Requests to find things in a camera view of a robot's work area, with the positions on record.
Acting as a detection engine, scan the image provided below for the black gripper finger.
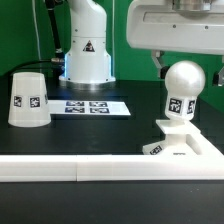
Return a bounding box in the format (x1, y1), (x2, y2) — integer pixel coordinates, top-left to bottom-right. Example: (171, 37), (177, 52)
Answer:
(212, 55), (224, 86)

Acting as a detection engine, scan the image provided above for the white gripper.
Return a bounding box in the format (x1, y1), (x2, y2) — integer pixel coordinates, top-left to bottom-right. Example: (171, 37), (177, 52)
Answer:
(126, 0), (224, 79)

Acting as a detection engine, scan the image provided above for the white lamp bulb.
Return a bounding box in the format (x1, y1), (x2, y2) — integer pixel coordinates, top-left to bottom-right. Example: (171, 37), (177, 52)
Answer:
(165, 61), (205, 121)

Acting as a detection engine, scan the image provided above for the white lamp base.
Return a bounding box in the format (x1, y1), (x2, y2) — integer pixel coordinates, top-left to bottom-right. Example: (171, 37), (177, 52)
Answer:
(142, 120), (200, 156)

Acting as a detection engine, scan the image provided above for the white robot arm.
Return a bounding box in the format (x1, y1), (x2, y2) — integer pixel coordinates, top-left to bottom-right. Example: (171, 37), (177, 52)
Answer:
(44, 0), (224, 90)

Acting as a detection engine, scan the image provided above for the white lamp shade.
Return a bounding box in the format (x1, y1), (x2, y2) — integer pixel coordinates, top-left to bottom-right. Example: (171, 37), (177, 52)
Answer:
(8, 72), (51, 127)

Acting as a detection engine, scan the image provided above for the white marker sheet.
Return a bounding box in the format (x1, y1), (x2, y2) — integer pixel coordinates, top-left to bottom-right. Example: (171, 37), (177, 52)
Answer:
(49, 100), (131, 116)

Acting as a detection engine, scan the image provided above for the black cable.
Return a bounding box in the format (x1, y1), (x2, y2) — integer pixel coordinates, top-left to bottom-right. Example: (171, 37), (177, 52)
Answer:
(7, 59), (65, 79)

